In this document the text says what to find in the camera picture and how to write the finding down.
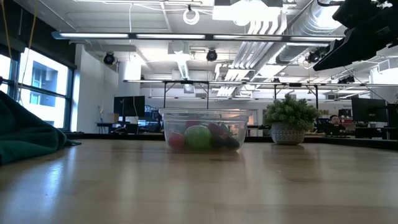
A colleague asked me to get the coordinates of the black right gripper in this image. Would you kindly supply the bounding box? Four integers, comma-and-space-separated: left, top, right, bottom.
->
313, 0, 398, 72

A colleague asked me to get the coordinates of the dark purple cherry toy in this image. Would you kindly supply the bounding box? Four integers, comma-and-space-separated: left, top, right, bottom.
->
223, 136, 241, 150

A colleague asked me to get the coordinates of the green cabbage toy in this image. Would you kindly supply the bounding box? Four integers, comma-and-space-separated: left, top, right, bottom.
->
184, 124, 213, 151

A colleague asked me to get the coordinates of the pink round fruit toy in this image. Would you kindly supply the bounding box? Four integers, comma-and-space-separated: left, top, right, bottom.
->
168, 131, 186, 150

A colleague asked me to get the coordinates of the clear plastic tupperware container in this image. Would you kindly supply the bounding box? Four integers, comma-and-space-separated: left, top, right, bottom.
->
159, 108, 253, 154

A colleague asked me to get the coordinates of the black computer monitor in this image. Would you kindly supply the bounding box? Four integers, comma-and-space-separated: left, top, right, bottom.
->
113, 95, 146, 118
351, 97, 389, 123

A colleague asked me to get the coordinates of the person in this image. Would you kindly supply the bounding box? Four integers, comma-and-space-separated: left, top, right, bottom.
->
324, 114, 346, 135

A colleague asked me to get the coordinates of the small potted green plant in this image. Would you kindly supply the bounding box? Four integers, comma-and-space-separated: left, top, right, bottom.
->
262, 93, 321, 146

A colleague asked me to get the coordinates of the long ceiling light bar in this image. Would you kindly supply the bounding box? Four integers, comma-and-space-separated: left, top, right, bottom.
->
51, 30, 346, 43

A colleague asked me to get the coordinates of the large window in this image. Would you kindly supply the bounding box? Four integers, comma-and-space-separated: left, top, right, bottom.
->
0, 46, 75, 131

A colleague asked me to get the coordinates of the dark green cloth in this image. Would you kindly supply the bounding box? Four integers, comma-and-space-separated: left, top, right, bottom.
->
0, 90, 82, 166

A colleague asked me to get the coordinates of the silver ventilation duct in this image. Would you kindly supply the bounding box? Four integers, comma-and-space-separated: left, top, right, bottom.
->
231, 0, 343, 82

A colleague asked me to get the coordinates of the black background rig frame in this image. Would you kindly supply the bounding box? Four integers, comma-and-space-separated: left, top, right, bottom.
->
273, 82, 320, 110
162, 80, 210, 110

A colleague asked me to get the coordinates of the white cable ring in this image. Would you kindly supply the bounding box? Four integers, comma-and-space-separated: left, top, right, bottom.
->
182, 8, 200, 26

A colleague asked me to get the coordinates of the beige hanging cable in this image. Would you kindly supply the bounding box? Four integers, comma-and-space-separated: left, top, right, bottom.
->
17, 0, 40, 103

